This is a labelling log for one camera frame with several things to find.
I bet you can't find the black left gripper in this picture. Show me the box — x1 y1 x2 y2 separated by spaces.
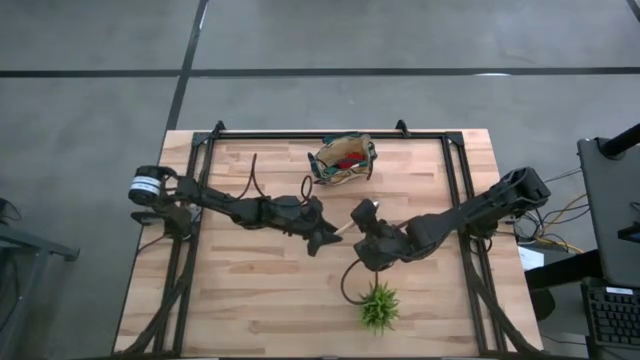
279 197 344 258

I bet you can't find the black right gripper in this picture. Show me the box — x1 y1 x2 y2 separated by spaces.
351 198 411 274

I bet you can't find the garden tool with grooved wooden handle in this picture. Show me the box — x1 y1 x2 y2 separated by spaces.
333 200 382 237

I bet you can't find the red black gardening glove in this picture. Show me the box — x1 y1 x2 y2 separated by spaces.
335 152 367 170

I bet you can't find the beige green-trimmed gardening bag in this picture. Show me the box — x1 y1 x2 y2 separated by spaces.
306 131 379 187

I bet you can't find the green artificial plant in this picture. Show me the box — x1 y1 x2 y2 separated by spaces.
358 281 401 335

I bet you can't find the white paper sheet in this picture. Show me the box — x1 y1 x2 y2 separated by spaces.
517 245 545 271

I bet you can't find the black side desk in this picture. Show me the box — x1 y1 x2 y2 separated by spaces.
524 248 604 292

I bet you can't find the black stand pole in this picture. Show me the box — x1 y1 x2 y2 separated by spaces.
599 123 640 157

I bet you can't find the black keyboard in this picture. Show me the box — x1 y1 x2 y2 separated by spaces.
582 284 640 351

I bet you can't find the grey metal stand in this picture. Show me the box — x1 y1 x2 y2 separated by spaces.
0 197 81 360

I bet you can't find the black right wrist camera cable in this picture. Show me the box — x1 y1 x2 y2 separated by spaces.
340 257 380 306

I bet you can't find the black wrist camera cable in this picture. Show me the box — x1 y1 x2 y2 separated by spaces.
340 257 380 306
299 174 316 205

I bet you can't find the black left wrist camera cable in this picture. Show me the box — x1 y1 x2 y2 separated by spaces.
299 174 316 205

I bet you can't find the dark cable on left arm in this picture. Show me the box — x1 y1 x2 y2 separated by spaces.
234 152 267 201

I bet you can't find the black aluminium table frame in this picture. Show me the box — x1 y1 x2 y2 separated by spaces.
112 119 551 359

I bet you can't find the yellow cable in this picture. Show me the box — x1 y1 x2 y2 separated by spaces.
533 192 587 255

